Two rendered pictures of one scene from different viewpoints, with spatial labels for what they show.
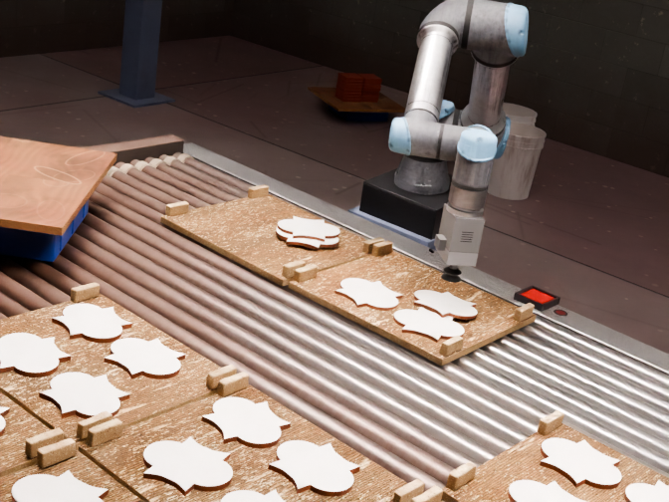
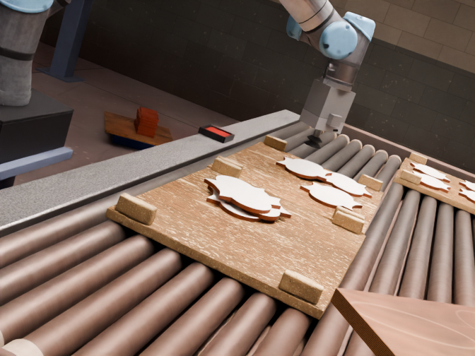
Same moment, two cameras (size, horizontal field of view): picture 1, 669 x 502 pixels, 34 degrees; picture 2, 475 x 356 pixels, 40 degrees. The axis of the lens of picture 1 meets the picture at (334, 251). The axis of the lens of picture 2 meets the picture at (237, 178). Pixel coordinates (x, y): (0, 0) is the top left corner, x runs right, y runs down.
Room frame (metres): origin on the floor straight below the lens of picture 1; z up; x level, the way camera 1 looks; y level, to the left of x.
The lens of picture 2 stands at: (2.89, 1.08, 1.30)
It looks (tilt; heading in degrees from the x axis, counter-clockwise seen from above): 16 degrees down; 245
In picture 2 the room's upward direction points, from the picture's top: 20 degrees clockwise
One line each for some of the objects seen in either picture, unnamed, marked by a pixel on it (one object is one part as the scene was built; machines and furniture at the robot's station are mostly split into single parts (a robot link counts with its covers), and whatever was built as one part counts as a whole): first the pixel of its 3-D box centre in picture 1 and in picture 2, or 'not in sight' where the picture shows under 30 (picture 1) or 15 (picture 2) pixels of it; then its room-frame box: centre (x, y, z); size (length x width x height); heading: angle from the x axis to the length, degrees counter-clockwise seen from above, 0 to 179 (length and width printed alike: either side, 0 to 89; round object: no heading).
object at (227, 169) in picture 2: (373, 245); (226, 169); (2.39, -0.09, 0.95); 0.06 x 0.02 x 0.03; 141
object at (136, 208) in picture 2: (258, 191); (136, 208); (2.63, 0.21, 0.95); 0.06 x 0.02 x 0.03; 141
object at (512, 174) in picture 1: (512, 160); not in sight; (5.91, -0.91, 0.19); 0.30 x 0.30 x 0.37
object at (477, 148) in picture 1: (475, 158); (351, 39); (2.13, -0.25, 1.27); 0.09 x 0.08 x 0.11; 174
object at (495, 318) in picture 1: (412, 301); (303, 183); (2.15, -0.18, 0.93); 0.41 x 0.35 x 0.02; 52
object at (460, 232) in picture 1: (454, 230); (330, 105); (2.12, -0.24, 1.11); 0.10 x 0.09 x 0.16; 104
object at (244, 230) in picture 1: (273, 235); (252, 227); (2.40, 0.15, 0.93); 0.41 x 0.35 x 0.02; 51
